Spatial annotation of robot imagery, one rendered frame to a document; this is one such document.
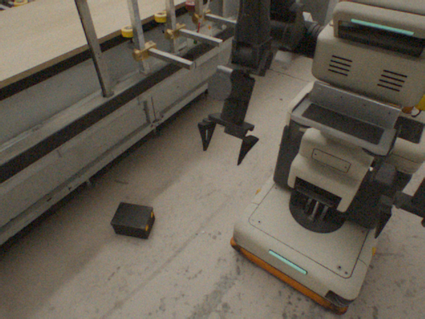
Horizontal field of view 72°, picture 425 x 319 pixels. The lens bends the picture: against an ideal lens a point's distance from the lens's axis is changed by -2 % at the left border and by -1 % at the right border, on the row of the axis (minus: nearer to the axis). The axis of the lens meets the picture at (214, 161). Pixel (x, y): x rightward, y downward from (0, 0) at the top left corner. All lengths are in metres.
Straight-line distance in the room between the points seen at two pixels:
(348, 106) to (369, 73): 0.10
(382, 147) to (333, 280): 0.77
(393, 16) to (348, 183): 0.51
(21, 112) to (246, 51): 1.20
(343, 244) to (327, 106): 0.82
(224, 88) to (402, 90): 0.43
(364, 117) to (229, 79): 0.41
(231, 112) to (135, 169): 1.52
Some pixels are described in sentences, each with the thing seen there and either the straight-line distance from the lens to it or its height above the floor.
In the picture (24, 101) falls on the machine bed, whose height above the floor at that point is 0.75.
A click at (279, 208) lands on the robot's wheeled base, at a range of 1.54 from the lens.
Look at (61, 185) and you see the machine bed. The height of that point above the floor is 0.17.
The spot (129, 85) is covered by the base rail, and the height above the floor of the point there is 0.70.
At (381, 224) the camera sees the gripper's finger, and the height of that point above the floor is 1.03.
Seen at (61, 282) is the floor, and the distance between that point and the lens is 1.81.
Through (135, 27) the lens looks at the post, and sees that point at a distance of 1.60.
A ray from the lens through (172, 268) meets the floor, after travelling 1.67.
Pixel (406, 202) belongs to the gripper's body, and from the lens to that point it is 0.64.
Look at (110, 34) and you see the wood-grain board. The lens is 1.72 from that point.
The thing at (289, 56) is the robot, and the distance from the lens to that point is 0.90.
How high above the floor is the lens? 1.51
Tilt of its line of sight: 46 degrees down
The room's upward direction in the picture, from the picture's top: straight up
